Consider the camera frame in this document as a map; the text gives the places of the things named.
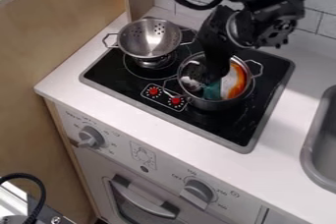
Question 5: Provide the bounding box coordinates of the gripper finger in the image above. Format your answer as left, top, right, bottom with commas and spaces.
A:
180, 54, 210, 92
205, 54, 234, 85

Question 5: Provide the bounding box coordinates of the orange white toy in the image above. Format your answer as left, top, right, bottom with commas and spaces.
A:
219, 62, 249, 100

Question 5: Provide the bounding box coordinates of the silver strainer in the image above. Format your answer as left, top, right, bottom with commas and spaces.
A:
102, 17, 198, 71

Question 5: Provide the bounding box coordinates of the black cable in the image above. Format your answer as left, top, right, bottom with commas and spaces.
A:
0, 172, 48, 224

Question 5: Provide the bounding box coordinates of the silver pot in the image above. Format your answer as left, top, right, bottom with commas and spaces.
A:
161, 50, 265, 113

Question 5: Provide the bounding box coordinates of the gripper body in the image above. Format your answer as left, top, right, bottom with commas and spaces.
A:
194, 4, 242, 58

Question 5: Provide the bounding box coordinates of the toy stove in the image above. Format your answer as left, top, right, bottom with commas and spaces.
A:
79, 16, 296, 154

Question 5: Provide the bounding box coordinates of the toy sink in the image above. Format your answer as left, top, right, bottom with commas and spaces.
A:
299, 84, 336, 195

